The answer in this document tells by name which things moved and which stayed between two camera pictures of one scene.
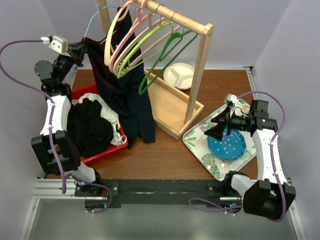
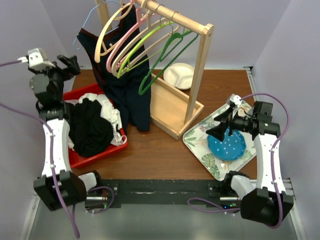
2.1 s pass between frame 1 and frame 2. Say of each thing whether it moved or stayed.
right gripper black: stayed
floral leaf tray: stayed
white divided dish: stayed
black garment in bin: stayed
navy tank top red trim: moved
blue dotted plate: stayed
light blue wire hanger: moved
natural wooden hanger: moved
